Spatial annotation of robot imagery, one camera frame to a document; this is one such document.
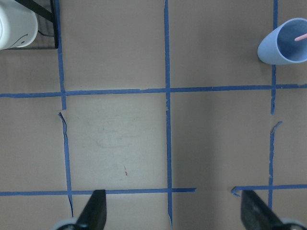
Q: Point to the black wire rack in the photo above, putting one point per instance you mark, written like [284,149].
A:
[47,35]

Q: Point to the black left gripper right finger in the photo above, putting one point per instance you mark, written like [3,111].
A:
[256,215]

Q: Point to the pink chopstick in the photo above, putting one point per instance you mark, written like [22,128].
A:
[300,38]

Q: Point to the white ceramic mug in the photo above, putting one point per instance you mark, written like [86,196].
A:
[18,25]

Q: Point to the light blue plastic cup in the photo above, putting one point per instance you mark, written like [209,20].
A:
[279,46]

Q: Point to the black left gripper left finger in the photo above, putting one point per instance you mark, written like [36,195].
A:
[93,216]

